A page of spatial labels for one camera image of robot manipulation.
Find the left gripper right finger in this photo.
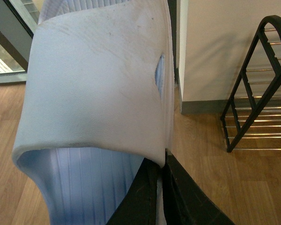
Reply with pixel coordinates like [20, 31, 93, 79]
[163, 150, 234, 225]

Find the black metal shoe rack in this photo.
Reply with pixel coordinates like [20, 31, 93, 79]
[220, 15, 281, 152]

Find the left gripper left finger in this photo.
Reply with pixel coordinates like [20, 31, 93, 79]
[107, 158, 160, 225]

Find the light blue slipper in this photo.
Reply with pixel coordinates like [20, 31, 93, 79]
[12, 0, 174, 225]

